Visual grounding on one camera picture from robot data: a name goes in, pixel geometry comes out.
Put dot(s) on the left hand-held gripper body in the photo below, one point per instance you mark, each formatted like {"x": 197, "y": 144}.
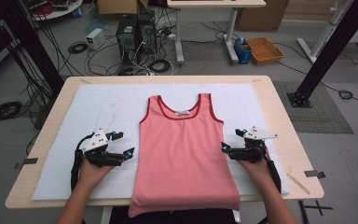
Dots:
{"x": 97, "y": 143}

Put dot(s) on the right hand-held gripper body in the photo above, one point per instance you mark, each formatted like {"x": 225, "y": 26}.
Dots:
{"x": 254, "y": 133}

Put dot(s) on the pink tank top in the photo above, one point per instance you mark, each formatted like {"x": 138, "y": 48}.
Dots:
{"x": 183, "y": 155}

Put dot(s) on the person's left hand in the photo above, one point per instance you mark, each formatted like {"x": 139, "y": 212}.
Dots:
{"x": 92, "y": 174}

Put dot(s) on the person's right hand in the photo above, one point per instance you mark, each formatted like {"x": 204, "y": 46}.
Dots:
{"x": 256, "y": 171}

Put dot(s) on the white foam mat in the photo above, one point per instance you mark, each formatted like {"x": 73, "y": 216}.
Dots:
{"x": 118, "y": 102}

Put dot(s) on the light wooden table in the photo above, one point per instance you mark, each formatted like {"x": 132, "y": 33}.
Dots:
{"x": 279, "y": 105}

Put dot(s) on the thin wooden stick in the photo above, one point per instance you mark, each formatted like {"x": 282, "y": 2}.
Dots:
{"x": 298, "y": 183}

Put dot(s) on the grey floor mat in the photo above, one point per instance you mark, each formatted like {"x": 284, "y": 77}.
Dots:
{"x": 320, "y": 115}

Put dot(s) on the grey tape strip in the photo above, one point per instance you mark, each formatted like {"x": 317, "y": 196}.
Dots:
{"x": 28, "y": 161}
{"x": 314, "y": 174}

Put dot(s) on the person's dark trousers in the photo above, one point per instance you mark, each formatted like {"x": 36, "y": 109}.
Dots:
{"x": 174, "y": 217}

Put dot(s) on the blue box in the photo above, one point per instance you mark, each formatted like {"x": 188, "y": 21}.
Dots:
{"x": 242, "y": 53}

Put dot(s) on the orange tray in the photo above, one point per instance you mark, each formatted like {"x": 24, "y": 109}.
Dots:
{"x": 264, "y": 49}

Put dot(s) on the black computer tower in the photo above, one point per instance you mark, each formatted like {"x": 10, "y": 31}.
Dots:
{"x": 147, "y": 31}
{"x": 126, "y": 40}

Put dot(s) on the black floor tape cross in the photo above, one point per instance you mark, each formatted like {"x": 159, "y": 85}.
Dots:
{"x": 317, "y": 207}

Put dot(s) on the white power supply box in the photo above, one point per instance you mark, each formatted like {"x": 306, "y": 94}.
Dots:
{"x": 95, "y": 39}

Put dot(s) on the large brown cardboard box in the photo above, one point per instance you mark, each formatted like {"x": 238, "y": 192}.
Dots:
{"x": 261, "y": 15}

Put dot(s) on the white metal stand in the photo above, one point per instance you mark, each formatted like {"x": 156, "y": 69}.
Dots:
{"x": 323, "y": 34}

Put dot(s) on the white desk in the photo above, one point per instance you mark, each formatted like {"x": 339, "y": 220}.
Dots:
{"x": 214, "y": 3}

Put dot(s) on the round white table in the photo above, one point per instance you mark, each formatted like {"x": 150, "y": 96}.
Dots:
{"x": 56, "y": 9}

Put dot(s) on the black metal frame post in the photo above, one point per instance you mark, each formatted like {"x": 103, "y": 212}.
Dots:
{"x": 34, "y": 43}
{"x": 332, "y": 49}

